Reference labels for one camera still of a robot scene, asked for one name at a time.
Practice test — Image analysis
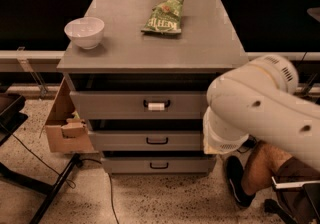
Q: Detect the grey drawer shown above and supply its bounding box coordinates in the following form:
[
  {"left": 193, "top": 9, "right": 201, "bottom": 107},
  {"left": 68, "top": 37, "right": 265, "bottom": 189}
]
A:
[
  {"left": 70, "top": 91, "right": 207, "bottom": 120},
  {"left": 101, "top": 157, "right": 216, "bottom": 174},
  {"left": 89, "top": 131, "right": 203, "bottom": 151}
]

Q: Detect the black floor cable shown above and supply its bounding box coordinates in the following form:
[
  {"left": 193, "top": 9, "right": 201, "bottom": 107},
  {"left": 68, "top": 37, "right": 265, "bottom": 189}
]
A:
[{"left": 107, "top": 173, "right": 120, "bottom": 224}]

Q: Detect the black stand frame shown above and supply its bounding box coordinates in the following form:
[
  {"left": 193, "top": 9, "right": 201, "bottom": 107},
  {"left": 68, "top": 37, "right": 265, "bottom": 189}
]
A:
[{"left": 0, "top": 91, "right": 84, "bottom": 224}]

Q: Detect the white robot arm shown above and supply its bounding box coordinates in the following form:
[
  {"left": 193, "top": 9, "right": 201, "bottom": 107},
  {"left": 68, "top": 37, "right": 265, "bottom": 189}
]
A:
[{"left": 203, "top": 54, "right": 320, "bottom": 170}]

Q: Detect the grey drawer cabinet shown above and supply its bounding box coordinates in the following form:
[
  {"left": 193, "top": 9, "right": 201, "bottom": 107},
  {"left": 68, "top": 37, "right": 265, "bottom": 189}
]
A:
[{"left": 57, "top": 0, "right": 248, "bottom": 159}]

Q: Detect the black shoe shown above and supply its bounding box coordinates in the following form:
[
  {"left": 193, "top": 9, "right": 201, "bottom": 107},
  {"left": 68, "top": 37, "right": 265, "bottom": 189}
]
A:
[{"left": 225, "top": 156, "right": 255, "bottom": 208}]

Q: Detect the grey top drawer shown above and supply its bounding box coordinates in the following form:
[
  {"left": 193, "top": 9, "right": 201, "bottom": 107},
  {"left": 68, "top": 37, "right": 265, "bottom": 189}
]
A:
[{"left": 70, "top": 91, "right": 207, "bottom": 120}]

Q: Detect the grey bottom drawer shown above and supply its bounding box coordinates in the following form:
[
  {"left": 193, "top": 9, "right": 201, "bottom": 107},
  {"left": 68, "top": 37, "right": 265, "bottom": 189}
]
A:
[{"left": 101, "top": 157, "right": 216, "bottom": 174}]

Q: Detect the white bowl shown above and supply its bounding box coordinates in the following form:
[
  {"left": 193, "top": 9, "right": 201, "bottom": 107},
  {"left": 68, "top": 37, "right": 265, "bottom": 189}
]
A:
[{"left": 64, "top": 17, "right": 105, "bottom": 49}]

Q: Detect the grey middle drawer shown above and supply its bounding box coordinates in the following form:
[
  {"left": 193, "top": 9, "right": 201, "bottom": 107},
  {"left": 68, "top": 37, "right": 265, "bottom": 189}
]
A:
[{"left": 89, "top": 131, "right": 203, "bottom": 151}]

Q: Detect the cardboard box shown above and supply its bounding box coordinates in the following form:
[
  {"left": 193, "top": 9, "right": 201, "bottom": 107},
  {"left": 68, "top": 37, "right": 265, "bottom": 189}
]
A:
[{"left": 44, "top": 80, "right": 95, "bottom": 154}]

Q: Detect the green chip bag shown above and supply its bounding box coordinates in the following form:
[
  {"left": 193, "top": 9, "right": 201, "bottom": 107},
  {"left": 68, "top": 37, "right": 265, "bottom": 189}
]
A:
[{"left": 141, "top": 0, "right": 184, "bottom": 34}]

